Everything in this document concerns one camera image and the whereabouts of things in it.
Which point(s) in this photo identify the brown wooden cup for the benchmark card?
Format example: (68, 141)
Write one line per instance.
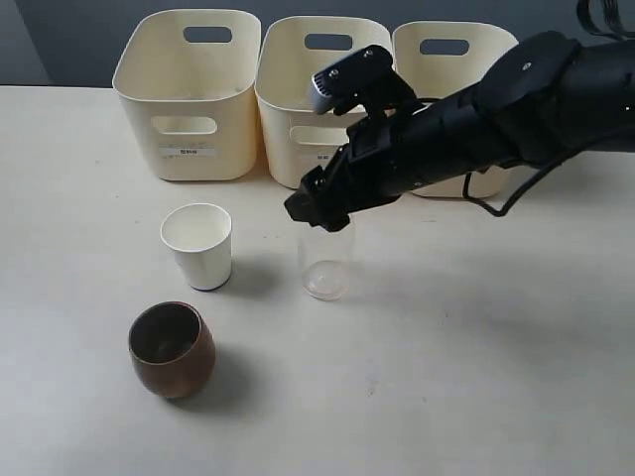
(172, 350)

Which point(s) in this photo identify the cream plastic bin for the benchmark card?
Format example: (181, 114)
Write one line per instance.
(185, 80)
(439, 58)
(294, 48)

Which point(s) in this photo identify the left cream plastic bin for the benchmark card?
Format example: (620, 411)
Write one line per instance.
(185, 80)

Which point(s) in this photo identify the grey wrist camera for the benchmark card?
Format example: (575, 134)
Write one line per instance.
(363, 78)

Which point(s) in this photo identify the clear plastic bottle white cap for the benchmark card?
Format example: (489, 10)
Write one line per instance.
(324, 260)

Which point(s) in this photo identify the middle cream plastic bin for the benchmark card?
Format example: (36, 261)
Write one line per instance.
(294, 48)

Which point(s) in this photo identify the white paper cup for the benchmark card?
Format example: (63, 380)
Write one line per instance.
(199, 235)

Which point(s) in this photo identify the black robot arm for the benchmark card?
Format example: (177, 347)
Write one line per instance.
(543, 102)

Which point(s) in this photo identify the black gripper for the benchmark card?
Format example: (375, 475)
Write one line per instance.
(380, 162)

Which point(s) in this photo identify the right cream plastic bin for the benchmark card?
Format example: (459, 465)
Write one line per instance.
(439, 58)

